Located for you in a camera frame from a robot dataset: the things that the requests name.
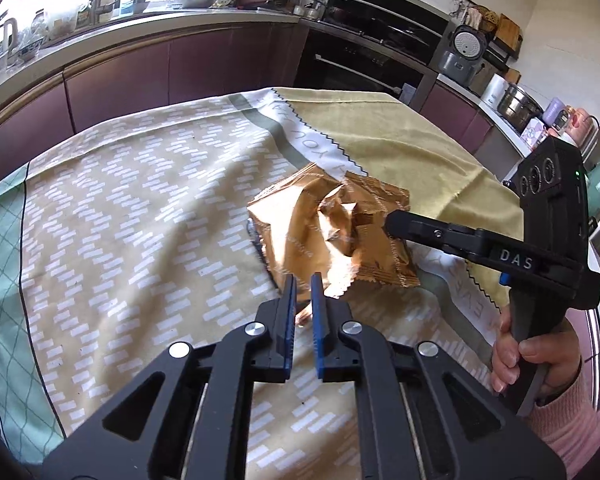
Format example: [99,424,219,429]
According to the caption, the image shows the large gold snack bag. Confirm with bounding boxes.
[248,164,419,300]

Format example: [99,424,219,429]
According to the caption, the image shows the pink sleeve right forearm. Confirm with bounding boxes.
[526,359,600,479]

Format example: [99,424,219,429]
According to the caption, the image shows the person's right hand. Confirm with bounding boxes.
[490,306,581,403]

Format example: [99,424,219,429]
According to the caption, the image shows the steel pot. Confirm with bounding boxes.
[496,84,544,133]

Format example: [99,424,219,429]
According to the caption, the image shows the grey rice cooker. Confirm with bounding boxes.
[438,25,486,86]

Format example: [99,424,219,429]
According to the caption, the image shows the patterned tablecloth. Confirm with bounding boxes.
[0,88,522,471]

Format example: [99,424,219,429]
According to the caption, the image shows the black built-in oven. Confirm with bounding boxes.
[294,0,453,112]

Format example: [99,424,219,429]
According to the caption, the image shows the maroon base cabinets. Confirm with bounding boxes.
[0,22,308,181]

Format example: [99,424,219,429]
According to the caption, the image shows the glass kettle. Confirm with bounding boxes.
[0,16,20,68]

